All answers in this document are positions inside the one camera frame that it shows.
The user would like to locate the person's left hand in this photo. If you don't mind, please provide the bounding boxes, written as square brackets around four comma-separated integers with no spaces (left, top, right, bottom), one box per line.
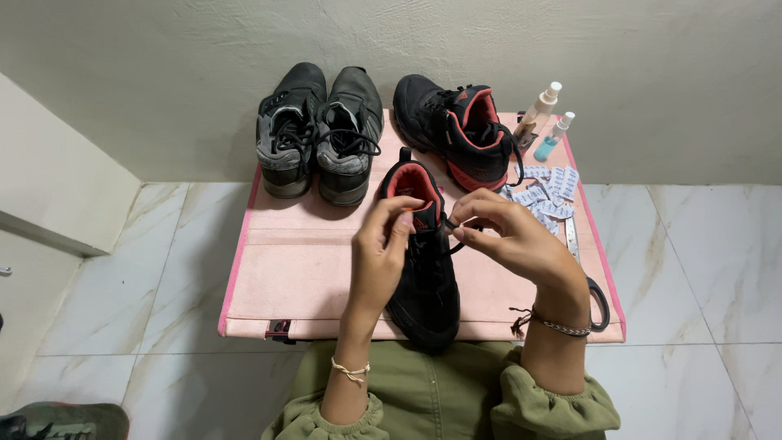
[346,196,426,321]

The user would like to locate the person's right hand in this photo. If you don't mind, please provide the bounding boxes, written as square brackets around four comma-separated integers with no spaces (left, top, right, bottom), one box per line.
[448,188,591,308]

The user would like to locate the black shoe with red lining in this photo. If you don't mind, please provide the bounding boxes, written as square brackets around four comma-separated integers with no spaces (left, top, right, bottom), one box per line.
[393,74,525,193]
[378,147,462,354]

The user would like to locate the black shoelace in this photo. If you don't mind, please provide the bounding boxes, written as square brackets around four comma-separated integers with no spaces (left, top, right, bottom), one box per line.
[440,214,485,256]

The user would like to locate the pile of white desiccant packets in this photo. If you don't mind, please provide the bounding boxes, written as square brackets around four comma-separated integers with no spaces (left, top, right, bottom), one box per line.
[498,164,580,237]

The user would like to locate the pink fabric folding table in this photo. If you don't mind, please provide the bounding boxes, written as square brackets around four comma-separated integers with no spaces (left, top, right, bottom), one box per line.
[218,110,627,344]

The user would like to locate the spray bottle with blue liquid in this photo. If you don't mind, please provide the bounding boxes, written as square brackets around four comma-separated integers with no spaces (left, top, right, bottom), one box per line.
[533,111,576,163]

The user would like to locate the black plastic buckle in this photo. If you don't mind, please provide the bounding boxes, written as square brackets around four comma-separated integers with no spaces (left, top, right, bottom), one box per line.
[265,319,297,345]

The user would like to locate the worn grey black sneaker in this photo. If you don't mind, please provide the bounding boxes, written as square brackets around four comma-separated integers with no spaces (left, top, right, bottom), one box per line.
[314,66,384,207]
[255,62,328,199]

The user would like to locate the spray bottle with cream liquid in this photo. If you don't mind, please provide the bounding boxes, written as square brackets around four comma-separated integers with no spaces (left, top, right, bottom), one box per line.
[513,81,563,151]

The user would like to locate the person's olive green clothing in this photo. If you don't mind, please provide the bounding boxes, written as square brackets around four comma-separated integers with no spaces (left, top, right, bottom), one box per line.
[261,339,622,440]

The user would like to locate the green grey sneaker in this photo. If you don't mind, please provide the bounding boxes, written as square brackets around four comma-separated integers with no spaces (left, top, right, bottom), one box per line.
[0,401,130,440]

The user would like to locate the black handled scissors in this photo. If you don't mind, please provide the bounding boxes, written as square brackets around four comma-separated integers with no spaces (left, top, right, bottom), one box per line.
[565,215,611,334]

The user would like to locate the braided grey bracelet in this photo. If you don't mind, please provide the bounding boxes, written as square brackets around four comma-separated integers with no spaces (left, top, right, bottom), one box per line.
[510,306,593,339]

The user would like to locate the cream thread bracelet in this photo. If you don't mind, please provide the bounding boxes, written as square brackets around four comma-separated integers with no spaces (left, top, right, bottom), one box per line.
[330,357,371,384]

